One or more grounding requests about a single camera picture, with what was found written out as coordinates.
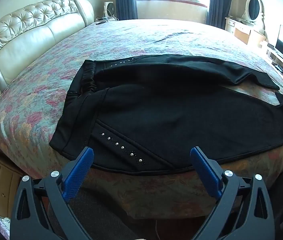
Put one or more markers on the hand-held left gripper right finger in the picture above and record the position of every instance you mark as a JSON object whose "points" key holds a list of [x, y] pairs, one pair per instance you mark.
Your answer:
{"points": [[205, 172]]}

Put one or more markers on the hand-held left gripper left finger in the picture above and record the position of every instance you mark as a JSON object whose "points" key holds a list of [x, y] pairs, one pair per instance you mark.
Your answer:
{"points": [[79, 172]]}

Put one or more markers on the black pants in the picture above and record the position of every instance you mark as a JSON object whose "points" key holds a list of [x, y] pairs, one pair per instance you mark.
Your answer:
{"points": [[169, 105]]}

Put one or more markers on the lilac patterned cloth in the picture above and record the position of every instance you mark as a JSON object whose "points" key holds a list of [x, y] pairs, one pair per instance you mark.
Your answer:
{"points": [[2, 223]]}

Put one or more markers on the cream dresser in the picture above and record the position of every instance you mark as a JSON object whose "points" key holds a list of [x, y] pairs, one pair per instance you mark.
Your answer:
{"points": [[241, 31]]}

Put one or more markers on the white oval vanity mirror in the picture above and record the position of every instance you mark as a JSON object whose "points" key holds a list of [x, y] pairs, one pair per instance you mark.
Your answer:
{"points": [[254, 8]]}

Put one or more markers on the cream tufted leather headboard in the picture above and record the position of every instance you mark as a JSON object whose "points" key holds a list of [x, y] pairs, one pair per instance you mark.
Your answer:
{"points": [[31, 37]]}

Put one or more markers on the bed with floral bedspread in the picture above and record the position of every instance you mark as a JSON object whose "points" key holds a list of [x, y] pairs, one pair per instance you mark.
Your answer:
{"points": [[131, 37]]}

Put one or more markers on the small dark object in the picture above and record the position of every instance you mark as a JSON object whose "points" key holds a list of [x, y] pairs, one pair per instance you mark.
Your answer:
{"points": [[99, 23]]}

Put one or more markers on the white fan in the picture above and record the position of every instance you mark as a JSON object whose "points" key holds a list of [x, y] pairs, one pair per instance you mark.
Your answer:
{"points": [[109, 9]]}

